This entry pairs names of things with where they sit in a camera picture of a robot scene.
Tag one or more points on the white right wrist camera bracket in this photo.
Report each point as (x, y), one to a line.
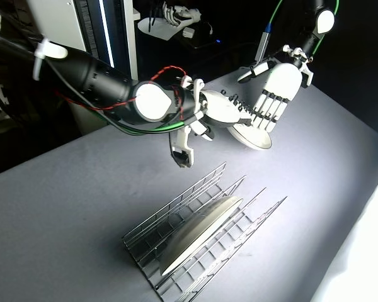
(181, 144)

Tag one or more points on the white column with black strip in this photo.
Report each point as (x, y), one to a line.
(63, 22)

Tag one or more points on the black device with blue light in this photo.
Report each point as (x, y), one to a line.
(204, 41)

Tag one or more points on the small white adapter box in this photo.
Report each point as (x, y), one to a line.
(189, 32)

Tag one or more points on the spare white robot hand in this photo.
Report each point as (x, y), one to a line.
(182, 14)

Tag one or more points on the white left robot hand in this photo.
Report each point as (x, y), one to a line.
(285, 80)

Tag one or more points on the white plate with dark underside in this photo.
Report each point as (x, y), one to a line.
(195, 232)
(255, 141)

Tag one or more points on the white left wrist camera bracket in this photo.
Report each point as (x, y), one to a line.
(305, 78)

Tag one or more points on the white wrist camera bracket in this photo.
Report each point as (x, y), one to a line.
(181, 144)
(305, 78)

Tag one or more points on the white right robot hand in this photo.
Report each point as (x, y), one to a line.
(222, 108)

